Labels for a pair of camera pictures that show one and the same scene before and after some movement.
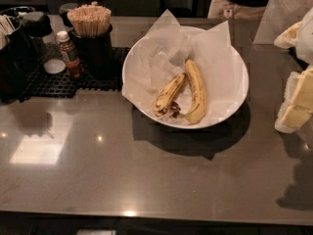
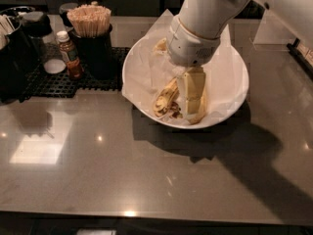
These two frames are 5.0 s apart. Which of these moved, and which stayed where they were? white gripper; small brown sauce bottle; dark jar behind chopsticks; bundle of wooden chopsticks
Moved: white gripper
Stayed: dark jar behind chopsticks; small brown sauce bottle; bundle of wooden chopsticks
